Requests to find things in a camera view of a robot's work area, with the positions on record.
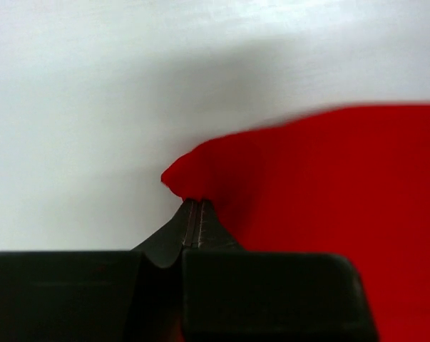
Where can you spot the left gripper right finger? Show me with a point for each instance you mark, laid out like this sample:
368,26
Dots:
230,294

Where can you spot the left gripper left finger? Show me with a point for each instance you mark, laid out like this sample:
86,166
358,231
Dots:
122,295

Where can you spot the red t shirt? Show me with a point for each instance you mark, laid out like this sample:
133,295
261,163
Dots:
353,181

